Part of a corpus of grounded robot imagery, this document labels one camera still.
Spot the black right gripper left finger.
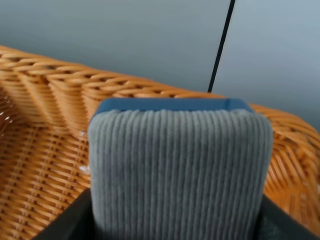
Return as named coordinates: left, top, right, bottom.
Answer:
left=34, top=188, right=95, bottom=240

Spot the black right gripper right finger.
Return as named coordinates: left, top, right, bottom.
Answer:
left=258, top=196, right=318, bottom=240

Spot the grey blue board eraser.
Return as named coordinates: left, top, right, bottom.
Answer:
left=87, top=98, right=273, bottom=240

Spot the orange wicker basket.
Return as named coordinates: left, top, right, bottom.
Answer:
left=0, top=46, right=320, bottom=240

